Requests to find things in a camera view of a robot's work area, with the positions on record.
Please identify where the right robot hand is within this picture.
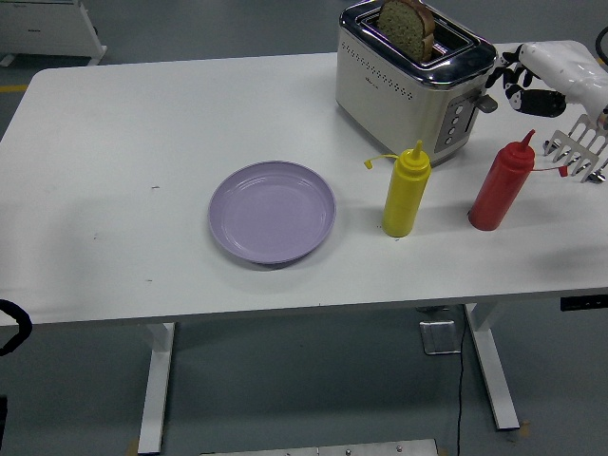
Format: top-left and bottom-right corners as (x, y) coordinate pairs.
(486, 41), (608, 120)

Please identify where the bread slice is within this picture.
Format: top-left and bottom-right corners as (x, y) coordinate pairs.
(377, 0), (436, 63)

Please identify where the cream and chrome toaster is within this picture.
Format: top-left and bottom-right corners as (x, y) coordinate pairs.
(334, 0), (500, 166)

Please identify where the purple plate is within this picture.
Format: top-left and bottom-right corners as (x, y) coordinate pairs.
(207, 161), (337, 266)

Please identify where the metal toast rack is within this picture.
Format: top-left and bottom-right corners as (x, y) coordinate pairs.
(542, 113), (608, 184)

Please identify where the red squeeze bottle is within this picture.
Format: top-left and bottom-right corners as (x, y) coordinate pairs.
(467, 128), (570, 233)

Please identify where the yellow squeeze bottle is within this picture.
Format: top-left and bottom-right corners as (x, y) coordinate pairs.
(363, 140), (432, 238)

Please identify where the black table control panel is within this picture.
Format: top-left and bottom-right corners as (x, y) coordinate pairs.
(560, 294), (608, 313)

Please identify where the metal floor box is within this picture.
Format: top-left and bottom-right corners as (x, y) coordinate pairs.
(419, 320), (462, 356)

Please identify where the white table leg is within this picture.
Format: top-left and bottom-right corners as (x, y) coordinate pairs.
(464, 303), (521, 432)
(137, 322), (176, 455)

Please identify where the white cabinet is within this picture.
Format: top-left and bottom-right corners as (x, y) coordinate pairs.
(0, 0), (108, 67)

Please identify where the black floor cable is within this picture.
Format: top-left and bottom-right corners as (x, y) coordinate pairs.
(453, 308), (469, 456)

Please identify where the grey metal base plate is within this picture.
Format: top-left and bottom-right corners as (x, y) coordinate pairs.
(199, 438), (439, 456)

